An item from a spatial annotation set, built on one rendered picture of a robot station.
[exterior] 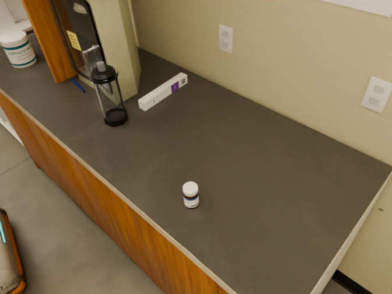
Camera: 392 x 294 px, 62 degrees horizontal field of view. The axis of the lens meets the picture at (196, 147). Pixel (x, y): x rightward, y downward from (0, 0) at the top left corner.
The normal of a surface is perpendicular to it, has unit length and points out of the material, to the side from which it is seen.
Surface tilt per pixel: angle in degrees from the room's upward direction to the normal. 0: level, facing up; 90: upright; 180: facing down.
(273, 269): 0
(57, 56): 90
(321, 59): 90
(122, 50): 90
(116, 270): 0
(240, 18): 90
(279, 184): 0
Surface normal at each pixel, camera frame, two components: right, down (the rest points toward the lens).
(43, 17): 0.73, 0.46
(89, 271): -0.05, -0.71
